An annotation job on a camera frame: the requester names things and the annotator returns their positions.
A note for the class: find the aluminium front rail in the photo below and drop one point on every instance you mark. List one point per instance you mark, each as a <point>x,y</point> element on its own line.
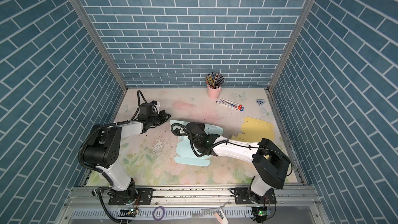
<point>296,204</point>

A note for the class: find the left green circuit board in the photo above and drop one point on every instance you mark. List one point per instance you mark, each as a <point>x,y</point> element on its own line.
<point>128,213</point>

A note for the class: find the bundle of coloured pencils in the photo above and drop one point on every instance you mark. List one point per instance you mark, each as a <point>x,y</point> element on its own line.
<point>214,80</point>

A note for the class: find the right green circuit board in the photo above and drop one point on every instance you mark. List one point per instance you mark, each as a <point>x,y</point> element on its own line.
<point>260,214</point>

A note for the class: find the green circuit board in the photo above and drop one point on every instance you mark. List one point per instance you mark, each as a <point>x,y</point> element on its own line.
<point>260,214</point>
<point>128,213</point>

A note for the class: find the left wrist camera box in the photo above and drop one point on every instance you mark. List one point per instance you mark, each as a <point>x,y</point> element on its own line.
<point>156,105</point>

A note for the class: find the yellow flat paper box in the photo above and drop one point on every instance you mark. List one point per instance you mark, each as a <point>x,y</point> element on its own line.
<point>254,130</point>

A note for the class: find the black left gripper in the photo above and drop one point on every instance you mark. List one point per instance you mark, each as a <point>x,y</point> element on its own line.
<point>161,114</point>

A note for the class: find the white blue pencil box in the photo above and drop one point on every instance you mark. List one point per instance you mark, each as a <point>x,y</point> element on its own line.
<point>230,104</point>

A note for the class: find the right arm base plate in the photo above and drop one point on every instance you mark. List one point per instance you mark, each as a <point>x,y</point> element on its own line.
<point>243,195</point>

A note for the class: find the pink metal pencil bucket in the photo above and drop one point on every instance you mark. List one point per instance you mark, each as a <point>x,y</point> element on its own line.
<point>213,93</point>

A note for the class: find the white pink clip tool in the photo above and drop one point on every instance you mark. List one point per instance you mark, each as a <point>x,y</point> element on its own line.
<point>218,213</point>

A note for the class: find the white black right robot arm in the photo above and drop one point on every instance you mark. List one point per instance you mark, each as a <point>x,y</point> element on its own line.
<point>272,165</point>

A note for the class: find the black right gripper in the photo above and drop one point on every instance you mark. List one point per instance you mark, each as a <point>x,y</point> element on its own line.
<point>202,126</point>

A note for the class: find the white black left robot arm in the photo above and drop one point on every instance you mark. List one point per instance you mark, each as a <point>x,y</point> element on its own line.
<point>100,150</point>

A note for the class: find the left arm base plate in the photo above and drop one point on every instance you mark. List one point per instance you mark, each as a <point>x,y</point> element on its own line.
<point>140,196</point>

